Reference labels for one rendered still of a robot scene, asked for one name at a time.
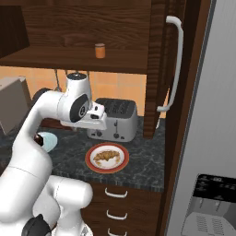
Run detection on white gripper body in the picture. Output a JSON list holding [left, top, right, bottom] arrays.
[[60, 112, 108, 131]]

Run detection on golden croissant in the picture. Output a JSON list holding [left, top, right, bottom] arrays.
[[92, 149, 122, 164]]

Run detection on dark wooden cutting board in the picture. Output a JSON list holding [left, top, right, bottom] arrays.
[[39, 117, 77, 132]]

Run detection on orange jam jar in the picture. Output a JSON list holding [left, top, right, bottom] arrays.
[[94, 42, 106, 59]]

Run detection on dark wood cabinet door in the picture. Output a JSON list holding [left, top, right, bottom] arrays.
[[143, 0, 186, 140]]

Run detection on dark wood open cabinet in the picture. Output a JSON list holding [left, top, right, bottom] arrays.
[[0, 0, 152, 75]]

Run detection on silver toaster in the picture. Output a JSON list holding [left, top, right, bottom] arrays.
[[87, 98, 139, 143]]

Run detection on red rimmed white plate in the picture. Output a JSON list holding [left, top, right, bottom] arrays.
[[85, 142, 130, 174]]

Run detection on thin hanging tool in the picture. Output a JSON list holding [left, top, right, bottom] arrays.
[[53, 69, 60, 93]]

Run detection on dark brown pastry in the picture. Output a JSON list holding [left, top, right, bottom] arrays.
[[33, 134, 44, 147]]

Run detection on grey box appliance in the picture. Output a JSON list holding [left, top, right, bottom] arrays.
[[0, 76, 32, 136]]

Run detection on dark wood drawer front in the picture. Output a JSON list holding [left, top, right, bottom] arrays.
[[80, 219, 159, 236], [82, 201, 160, 231], [90, 182, 163, 210]]

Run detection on grey fridge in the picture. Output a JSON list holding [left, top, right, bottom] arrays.
[[164, 0, 236, 236]]

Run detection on white drawer handle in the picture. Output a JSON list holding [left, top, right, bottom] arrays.
[[106, 209, 128, 221], [104, 187, 129, 198], [107, 228, 128, 236]]

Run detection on white cabinet door handle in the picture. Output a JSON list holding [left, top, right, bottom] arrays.
[[156, 16, 184, 113]]

